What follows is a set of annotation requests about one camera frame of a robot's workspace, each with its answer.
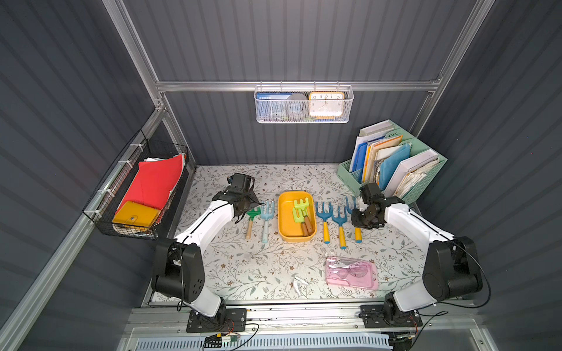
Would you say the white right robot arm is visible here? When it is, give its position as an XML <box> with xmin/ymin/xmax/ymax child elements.
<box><xmin>351</xmin><ymin>183</ymin><xmax>491</xmax><ymax>321</ymax></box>

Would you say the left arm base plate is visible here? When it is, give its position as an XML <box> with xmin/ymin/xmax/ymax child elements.
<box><xmin>186</xmin><ymin>308</ymin><xmax>247</xmax><ymax>333</ymax></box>

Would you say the green rake wooden handle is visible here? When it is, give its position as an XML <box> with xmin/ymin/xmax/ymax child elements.
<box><xmin>245</xmin><ymin>206</ymin><xmax>261</xmax><ymax>240</ymax></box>

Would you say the white binder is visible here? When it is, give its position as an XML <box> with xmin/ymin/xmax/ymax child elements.
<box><xmin>383</xmin><ymin>149</ymin><xmax>439</xmax><ymax>199</ymax></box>

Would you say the black wire wall basket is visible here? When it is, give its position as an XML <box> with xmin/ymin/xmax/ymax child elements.
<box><xmin>83</xmin><ymin>133</ymin><xmax>190</xmax><ymax>240</ymax></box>

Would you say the white vented rail cover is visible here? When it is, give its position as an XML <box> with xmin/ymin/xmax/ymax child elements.
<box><xmin>130</xmin><ymin>332</ymin><xmax>393</xmax><ymax>350</ymax></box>

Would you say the grey tape roll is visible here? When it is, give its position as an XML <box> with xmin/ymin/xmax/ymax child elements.
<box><xmin>285</xmin><ymin>93</ymin><xmax>309</xmax><ymax>120</ymax></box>

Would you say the yellow plastic storage box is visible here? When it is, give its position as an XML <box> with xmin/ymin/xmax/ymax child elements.
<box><xmin>278</xmin><ymin>191</ymin><xmax>317</xmax><ymax>243</ymax></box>

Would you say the orange yellow book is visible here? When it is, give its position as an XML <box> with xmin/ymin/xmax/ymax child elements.
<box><xmin>361</xmin><ymin>135</ymin><xmax>402</xmax><ymax>183</ymax></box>

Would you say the yellow case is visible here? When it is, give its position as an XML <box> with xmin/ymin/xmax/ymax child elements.
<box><xmin>113</xmin><ymin>201</ymin><xmax>160</xmax><ymax>227</ymax></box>

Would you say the stack of magazines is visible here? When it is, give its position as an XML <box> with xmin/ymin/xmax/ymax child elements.
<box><xmin>370</xmin><ymin>146</ymin><xmax>401</xmax><ymax>190</ymax></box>

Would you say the green plastic file organizer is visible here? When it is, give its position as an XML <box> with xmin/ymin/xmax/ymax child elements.
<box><xmin>337</xmin><ymin>120</ymin><xmax>447</xmax><ymax>204</ymax></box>

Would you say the red folder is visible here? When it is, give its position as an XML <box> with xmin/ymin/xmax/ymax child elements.
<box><xmin>118</xmin><ymin>154</ymin><xmax>186</xmax><ymax>210</ymax></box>

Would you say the white paper scrap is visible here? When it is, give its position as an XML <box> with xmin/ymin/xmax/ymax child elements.
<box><xmin>293</xmin><ymin>276</ymin><xmax>309</xmax><ymax>297</ymax></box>

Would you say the blue box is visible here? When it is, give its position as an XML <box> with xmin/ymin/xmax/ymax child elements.
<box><xmin>255</xmin><ymin>92</ymin><xmax>291</xmax><ymax>123</ymax></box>

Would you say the blue rake yellow handle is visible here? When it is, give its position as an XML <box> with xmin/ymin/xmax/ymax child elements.
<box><xmin>329</xmin><ymin>204</ymin><xmax>347</xmax><ymax>250</ymax></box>
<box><xmin>315</xmin><ymin>202</ymin><xmax>333</xmax><ymax>244</ymax></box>
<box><xmin>345</xmin><ymin>197</ymin><xmax>362</xmax><ymax>244</ymax></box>

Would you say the lime rake wooden handle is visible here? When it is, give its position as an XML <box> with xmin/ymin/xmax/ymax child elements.
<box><xmin>293</xmin><ymin>208</ymin><xmax>309</xmax><ymax>237</ymax></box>
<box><xmin>294</xmin><ymin>197</ymin><xmax>313</xmax><ymax>235</ymax></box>

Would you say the blue folder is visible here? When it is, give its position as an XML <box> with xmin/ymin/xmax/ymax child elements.
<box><xmin>350</xmin><ymin>139</ymin><xmax>381</xmax><ymax>172</ymax></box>

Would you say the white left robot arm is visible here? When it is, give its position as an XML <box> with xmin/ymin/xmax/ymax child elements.
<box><xmin>151</xmin><ymin>173</ymin><xmax>261</xmax><ymax>318</ymax></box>

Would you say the yellow white clock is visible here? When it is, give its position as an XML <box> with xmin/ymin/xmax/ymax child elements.
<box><xmin>309</xmin><ymin>92</ymin><xmax>345</xmax><ymax>118</ymax></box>

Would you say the teal folder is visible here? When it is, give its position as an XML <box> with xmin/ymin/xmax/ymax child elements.
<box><xmin>379</xmin><ymin>143</ymin><xmax>411</xmax><ymax>190</ymax></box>

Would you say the pink plastic pencil case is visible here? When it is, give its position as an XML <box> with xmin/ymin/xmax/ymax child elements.
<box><xmin>325</xmin><ymin>256</ymin><xmax>379</xmax><ymax>290</ymax></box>

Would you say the light blue hand rake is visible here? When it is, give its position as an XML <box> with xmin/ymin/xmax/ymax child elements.
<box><xmin>261</xmin><ymin>201</ymin><xmax>275</xmax><ymax>244</ymax></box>

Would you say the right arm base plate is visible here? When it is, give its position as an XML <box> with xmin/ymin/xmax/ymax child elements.
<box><xmin>359</xmin><ymin>304</ymin><xmax>423</xmax><ymax>328</ymax></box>

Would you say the white wire wall basket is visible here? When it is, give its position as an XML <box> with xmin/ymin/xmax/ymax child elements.
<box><xmin>254</xmin><ymin>83</ymin><xmax>355</xmax><ymax>124</ymax></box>

